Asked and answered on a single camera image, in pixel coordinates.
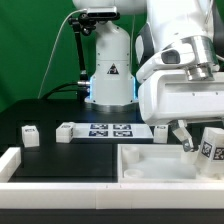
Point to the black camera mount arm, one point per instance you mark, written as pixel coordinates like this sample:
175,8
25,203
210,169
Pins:
80,43

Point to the white tag base sheet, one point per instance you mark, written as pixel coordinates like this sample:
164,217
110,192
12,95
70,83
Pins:
114,131

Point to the black camera on mount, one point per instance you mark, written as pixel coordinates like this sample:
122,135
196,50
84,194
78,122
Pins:
103,13

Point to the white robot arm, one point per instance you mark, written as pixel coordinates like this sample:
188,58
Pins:
177,35

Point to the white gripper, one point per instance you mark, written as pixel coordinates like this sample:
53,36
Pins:
169,95

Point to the white square tabletop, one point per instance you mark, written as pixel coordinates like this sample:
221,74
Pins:
146,163

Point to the white U-shaped fence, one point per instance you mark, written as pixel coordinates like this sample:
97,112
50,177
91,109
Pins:
95,195

